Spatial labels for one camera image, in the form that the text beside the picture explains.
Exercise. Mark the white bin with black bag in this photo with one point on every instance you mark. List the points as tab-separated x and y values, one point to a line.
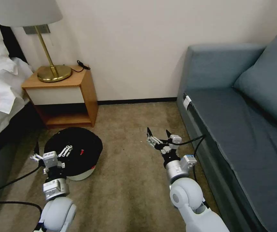
75	145

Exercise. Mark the small red trash piece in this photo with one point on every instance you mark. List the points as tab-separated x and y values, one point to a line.
82	152

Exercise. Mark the blue-grey sofa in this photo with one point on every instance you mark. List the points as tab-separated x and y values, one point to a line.
237	145

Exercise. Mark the dark headboard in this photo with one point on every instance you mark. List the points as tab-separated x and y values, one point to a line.
16	46

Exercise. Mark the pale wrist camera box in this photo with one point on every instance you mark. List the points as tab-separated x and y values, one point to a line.
49	159
175	139

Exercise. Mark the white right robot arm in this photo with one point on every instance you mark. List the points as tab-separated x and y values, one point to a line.
189	200

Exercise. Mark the wooden nightstand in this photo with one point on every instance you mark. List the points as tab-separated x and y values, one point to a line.
58	96

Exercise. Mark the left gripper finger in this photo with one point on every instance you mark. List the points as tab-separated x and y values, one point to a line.
65	151
37	157

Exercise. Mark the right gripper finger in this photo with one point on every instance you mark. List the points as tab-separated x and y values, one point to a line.
152	140
168	134

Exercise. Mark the brass lamp with white shade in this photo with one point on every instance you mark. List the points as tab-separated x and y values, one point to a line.
54	73

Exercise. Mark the white sofa tag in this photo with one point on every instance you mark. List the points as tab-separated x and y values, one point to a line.
188	101

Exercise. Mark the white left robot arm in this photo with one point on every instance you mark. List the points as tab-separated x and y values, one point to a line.
58	212

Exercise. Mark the blue-grey cushion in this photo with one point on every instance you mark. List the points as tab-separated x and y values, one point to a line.
271	82

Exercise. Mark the black baseboard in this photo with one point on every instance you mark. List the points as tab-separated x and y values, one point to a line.
138	101

